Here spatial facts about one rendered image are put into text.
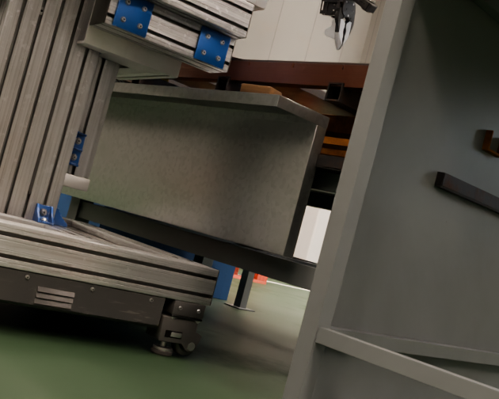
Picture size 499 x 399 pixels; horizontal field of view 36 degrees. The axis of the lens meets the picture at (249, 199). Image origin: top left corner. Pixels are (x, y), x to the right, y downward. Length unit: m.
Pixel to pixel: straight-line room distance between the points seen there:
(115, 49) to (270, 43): 5.30
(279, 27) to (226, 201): 5.22
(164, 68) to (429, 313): 0.91
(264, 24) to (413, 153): 5.56
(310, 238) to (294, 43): 1.90
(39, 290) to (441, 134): 0.95
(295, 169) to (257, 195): 0.14
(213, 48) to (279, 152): 0.33
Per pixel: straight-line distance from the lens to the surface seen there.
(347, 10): 2.40
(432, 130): 1.78
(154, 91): 2.29
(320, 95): 2.54
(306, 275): 2.07
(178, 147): 2.39
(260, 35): 7.18
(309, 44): 7.51
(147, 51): 2.03
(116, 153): 2.64
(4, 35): 1.97
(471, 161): 1.94
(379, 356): 1.44
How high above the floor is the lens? 0.34
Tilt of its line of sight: 2 degrees up
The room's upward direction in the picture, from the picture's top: 15 degrees clockwise
